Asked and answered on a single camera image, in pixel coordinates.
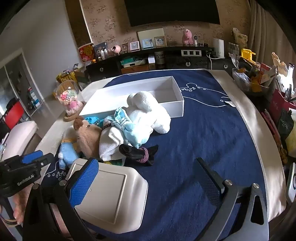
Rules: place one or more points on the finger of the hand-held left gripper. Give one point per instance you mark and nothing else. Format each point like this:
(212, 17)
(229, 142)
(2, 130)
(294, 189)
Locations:
(32, 157)

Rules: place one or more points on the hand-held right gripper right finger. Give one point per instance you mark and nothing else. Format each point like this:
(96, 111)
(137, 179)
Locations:
(208, 180)

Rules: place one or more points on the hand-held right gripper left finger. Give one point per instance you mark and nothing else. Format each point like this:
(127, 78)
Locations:
(83, 183)

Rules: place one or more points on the white teddy bear blue overalls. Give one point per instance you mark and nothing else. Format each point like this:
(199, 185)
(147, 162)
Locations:
(67, 153)

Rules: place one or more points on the brown and white plush toy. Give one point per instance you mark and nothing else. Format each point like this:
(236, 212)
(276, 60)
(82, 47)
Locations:
(89, 139)

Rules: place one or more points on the black sock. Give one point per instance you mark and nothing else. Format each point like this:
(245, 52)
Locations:
(129, 150)

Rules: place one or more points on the teal cloth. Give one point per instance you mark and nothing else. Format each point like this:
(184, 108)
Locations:
(92, 120)

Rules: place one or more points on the white cardboard box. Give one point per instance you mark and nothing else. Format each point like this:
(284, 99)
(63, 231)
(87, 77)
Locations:
(138, 85)

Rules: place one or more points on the person's left hand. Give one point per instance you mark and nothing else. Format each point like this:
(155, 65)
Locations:
(20, 204)

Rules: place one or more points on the white cushion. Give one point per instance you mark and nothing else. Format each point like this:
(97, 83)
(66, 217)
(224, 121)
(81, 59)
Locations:
(20, 134)

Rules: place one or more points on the white box lid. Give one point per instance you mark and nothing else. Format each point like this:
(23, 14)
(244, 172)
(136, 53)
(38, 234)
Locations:
(115, 197)

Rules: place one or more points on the red chair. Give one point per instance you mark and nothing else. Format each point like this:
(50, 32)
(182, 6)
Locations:
(13, 114)

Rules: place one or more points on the white knitted sock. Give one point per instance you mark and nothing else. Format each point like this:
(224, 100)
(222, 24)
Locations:
(108, 143)

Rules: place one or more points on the navy blue blanket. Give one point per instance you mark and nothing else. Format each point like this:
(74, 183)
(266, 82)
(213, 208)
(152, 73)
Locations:
(196, 129)

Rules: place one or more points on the stack of blue white boxes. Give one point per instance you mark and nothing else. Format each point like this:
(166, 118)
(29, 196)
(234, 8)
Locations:
(32, 97)

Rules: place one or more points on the purple scrunchie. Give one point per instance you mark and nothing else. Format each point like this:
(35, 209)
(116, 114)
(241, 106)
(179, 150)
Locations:
(143, 154)

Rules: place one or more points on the glass dome with rose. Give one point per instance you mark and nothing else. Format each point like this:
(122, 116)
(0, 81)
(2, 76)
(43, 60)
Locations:
(69, 96)

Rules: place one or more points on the white electronic device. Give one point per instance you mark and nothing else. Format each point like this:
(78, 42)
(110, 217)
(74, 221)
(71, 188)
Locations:
(291, 183)

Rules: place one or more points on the yellow plastic crate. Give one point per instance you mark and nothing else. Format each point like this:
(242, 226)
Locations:
(66, 77)

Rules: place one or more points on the clear plastic bin with items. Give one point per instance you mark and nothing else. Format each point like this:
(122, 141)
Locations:
(241, 80)

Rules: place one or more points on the red gift box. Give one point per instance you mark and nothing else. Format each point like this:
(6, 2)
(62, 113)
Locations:
(279, 99)

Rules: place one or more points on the red and yellow decoration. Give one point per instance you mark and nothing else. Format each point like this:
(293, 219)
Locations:
(86, 52)

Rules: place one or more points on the black TV cabinet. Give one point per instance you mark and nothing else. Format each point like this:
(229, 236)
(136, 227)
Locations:
(175, 61)

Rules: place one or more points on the white bottle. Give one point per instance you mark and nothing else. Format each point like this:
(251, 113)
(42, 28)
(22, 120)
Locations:
(102, 54)
(106, 53)

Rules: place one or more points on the blue gift box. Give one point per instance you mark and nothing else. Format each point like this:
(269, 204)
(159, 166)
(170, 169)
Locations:
(100, 48)

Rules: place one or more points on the stack of teal books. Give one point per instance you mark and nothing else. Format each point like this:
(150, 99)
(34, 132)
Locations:
(130, 61)

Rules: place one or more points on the yellow toy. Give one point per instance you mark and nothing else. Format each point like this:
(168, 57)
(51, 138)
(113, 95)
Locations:
(247, 54)

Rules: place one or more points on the dark mug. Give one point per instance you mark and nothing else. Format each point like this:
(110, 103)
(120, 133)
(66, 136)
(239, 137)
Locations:
(159, 57)

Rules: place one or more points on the tall white router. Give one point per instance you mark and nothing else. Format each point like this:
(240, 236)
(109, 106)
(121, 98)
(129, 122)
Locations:
(218, 48)

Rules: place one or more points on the small white box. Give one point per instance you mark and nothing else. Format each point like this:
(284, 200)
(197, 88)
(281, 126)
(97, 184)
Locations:
(151, 59)

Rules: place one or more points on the row of glass bottles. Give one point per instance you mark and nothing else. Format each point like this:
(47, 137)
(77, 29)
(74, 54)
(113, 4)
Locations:
(233, 47)

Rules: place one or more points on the pink round speaker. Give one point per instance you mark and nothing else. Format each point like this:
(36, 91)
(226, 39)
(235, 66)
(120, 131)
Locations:
(115, 49)

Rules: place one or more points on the pale wooden puzzle figure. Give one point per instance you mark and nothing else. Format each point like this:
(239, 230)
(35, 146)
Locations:
(278, 63)

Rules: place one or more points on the pink plush figure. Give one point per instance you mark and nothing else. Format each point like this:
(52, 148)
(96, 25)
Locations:
(187, 37)

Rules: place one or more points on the wooden dinosaur figure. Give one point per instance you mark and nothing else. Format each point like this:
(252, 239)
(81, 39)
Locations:
(239, 34)

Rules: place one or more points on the white canvas board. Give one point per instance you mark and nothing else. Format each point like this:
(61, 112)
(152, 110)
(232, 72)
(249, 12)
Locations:
(150, 34)

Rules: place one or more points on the beige curtain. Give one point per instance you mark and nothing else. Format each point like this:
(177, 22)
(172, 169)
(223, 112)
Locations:
(270, 34)

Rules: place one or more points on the black television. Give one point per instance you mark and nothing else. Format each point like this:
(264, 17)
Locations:
(172, 11)

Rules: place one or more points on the white triple photo frame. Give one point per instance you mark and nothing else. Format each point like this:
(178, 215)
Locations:
(190, 52)

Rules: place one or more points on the white security camera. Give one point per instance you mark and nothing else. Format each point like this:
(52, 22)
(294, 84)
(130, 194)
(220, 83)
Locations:
(196, 39)

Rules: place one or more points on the small dark picture frame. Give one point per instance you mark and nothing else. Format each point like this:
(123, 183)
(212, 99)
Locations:
(124, 47)

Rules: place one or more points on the white frame pink picture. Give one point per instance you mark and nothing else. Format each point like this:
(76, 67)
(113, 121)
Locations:
(134, 45)

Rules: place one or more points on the wooden picture frame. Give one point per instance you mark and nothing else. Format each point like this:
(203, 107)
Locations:
(160, 41)

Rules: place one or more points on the white frame blue picture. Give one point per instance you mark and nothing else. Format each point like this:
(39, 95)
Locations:
(147, 43)

